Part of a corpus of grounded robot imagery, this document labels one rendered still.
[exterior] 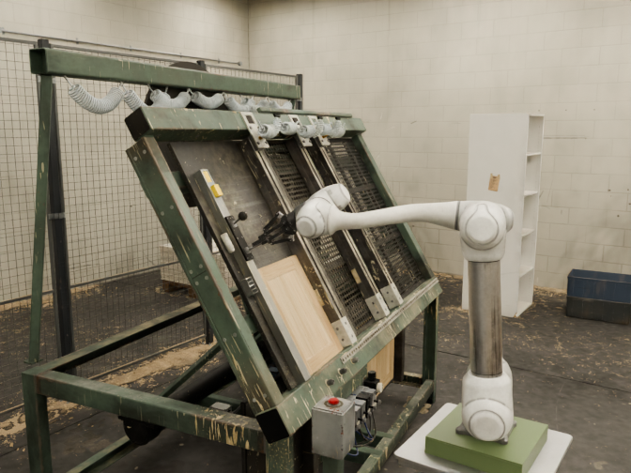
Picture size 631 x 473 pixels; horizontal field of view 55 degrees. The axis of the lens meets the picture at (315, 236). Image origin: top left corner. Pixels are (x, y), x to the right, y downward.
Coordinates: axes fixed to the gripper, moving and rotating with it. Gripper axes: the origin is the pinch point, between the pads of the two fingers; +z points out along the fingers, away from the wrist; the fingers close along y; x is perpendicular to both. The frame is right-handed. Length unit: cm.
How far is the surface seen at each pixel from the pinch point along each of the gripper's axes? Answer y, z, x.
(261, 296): 19.1, 12.5, 2.0
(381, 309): 52, 9, 91
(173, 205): -24.8, 12.9, -22.5
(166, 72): -103, 36, 50
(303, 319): 36.1, 14.2, 25.4
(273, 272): 12.2, 13.9, 20.2
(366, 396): 77, 5, 27
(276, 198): -18.8, 9.8, 44.6
